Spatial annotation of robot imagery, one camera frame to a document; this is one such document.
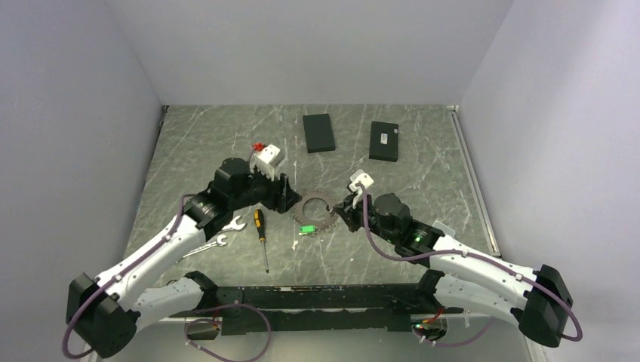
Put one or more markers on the clear plastic card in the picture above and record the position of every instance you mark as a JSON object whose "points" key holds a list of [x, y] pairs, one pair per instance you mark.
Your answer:
{"points": [[446, 229]]}

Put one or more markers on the silver wrench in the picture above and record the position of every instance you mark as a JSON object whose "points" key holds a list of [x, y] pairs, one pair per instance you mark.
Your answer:
{"points": [[220, 241], [234, 225]]}

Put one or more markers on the numbered metal key ring disc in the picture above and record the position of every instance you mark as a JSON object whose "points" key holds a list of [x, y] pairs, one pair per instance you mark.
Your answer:
{"points": [[315, 209]]}

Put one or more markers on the black yellow screwdriver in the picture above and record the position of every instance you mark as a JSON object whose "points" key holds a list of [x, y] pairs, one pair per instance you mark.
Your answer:
{"points": [[259, 222]]}

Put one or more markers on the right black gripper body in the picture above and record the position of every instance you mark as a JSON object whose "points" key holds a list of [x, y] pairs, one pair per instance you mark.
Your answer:
{"points": [[355, 216]]}

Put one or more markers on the black box with label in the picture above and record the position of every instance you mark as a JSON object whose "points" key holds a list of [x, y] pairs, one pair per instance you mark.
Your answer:
{"points": [[384, 138]]}

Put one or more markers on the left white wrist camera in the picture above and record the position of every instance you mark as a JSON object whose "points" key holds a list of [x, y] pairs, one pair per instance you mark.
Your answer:
{"points": [[266, 159]]}

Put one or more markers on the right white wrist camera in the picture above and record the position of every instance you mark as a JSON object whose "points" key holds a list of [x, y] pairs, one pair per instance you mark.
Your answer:
{"points": [[358, 180]]}

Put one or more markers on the lower silver wrench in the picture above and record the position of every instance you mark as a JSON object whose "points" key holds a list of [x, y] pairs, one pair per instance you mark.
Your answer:
{"points": [[220, 241]]}

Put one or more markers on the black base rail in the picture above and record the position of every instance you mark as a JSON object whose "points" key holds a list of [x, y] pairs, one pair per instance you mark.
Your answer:
{"points": [[391, 307]]}

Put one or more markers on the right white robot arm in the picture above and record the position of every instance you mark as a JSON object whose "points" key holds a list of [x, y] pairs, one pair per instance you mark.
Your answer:
{"points": [[535, 300]]}

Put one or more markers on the plain black box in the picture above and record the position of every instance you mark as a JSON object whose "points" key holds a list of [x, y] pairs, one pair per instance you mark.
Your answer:
{"points": [[318, 132]]}

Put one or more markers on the green key tag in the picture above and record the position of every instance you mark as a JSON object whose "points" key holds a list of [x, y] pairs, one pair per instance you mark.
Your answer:
{"points": [[307, 230]]}

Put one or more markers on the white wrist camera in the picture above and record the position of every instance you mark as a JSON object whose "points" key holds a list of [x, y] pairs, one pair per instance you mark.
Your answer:
{"points": [[358, 180], [266, 159]]}

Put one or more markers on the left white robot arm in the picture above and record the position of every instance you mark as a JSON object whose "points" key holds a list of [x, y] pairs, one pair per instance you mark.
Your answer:
{"points": [[105, 312]]}

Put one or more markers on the upper silver wrench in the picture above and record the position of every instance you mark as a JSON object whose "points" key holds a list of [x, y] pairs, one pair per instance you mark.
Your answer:
{"points": [[234, 225]]}

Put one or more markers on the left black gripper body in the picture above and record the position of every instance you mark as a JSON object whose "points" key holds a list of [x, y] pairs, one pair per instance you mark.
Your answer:
{"points": [[263, 189]]}

